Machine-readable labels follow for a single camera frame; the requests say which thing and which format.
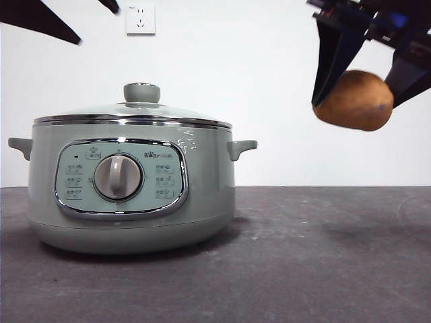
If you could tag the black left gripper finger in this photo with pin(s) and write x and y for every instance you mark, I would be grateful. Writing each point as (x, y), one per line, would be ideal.
(30, 17)
(111, 5)

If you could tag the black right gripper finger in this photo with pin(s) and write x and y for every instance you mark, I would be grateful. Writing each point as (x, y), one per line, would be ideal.
(331, 57)
(409, 77)

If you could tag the brown potato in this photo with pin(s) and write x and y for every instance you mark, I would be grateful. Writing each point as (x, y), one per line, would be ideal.
(357, 102)

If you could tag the glass lid with green knob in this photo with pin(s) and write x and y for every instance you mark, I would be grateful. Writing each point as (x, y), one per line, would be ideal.
(141, 93)

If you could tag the pale green electric cooking pot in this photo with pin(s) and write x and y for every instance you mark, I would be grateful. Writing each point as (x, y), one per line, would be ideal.
(208, 181)

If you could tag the white wall socket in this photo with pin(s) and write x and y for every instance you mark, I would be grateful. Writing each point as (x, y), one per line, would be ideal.
(140, 20)

